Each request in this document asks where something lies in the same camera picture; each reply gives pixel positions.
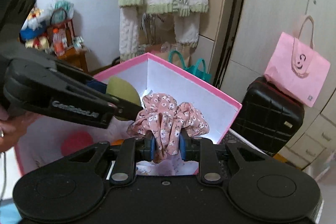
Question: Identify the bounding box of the green makeup sponge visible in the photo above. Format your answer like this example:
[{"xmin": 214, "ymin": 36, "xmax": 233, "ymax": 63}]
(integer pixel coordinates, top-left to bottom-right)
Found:
[{"xmin": 105, "ymin": 76, "xmax": 141, "ymax": 121}]

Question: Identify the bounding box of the pink strawberry plush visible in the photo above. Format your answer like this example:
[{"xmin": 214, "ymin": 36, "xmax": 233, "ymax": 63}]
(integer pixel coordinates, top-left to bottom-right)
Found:
[{"xmin": 60, "ymin": 131, "xmax": 93, "ymax": 156}]

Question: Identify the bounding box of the person left hand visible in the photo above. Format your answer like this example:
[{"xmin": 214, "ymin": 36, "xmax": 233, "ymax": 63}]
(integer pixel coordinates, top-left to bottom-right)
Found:
[{"xmin": 1, "ymin": 107, "xmax": 41, "ymax": 152}]

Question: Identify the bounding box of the pink cardboard box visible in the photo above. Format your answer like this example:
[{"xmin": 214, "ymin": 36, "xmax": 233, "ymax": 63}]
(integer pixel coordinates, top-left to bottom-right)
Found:
[{"xmin": 14, "ymin": 54, "xmax": 242, "ymax": 176}]

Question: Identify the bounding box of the wooden nightstand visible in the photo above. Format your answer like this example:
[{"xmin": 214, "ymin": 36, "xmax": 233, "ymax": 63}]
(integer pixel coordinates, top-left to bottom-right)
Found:
[{"xmin": 57, "ymin": 47, "xmax": 88, "ymax": 73}]

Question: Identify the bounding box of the orange drink bottle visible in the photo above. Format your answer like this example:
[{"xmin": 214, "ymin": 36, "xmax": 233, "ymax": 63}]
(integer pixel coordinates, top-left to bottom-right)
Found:
[{"xmin": 53, "ymin": 28, "xmax": 65, "ymax": 56}]

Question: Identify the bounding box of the flower bouquet blue wrap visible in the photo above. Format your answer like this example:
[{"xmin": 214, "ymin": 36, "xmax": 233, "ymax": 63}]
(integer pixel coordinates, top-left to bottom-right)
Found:
[{"xmin": 20, "ymin": 7, "xmax": 50, "ymax": 51}]

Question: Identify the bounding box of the woven handbag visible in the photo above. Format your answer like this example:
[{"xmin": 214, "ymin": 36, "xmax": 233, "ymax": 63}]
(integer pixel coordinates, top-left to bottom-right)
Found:
[{"xmin": 46, "ymin": 8, "xmax": 75, "ymax": 49}]

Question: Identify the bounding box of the brown paper bag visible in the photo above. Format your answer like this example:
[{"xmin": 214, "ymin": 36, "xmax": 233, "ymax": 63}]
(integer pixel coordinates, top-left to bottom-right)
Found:
[{"xmin": 145, "ymin": 42, "xmax": 190, "ymax": 69}]

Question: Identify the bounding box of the black suitcase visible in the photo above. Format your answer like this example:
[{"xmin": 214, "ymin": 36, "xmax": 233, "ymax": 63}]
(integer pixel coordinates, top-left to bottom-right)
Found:
[{"xmin": 231, "ymin": 77, "xmax": 305, "ymax": 156}]

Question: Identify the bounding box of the pink paper shopping bag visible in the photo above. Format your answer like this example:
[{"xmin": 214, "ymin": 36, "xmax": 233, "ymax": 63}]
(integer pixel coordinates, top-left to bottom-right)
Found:
[{"xmin": 264, "ymin": 32, "xmax": 330, "ymax": 107}]

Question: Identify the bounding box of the beige wardrobe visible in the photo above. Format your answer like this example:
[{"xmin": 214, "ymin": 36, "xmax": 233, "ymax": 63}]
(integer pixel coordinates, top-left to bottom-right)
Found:
[{"xmin": 211, "ymin": 0, "xmax": 335, "ymax": 168}]

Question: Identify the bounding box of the teal handled bag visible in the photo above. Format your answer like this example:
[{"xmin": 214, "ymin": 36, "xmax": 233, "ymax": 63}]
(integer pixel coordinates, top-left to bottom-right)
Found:
[{"xmin": 168, "ymin": 50, "xmax": 211, "ymax": 83}]

